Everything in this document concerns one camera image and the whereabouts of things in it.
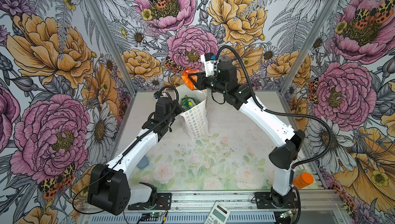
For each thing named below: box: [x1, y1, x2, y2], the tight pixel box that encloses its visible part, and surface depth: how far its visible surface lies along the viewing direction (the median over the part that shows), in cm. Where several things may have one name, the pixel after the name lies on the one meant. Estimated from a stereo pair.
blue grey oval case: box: [136, 155, 150, 170], surface depth 86 cm
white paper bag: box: [175, 85, 210, 140], surface depth 85 cm
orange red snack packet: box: [182, 67, 201, 91], surface depth 69 cm
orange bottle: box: [292, 172, 315, 189], surface depth 74 cm
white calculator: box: [204, 201, 231, 224], surface depth 71 cm
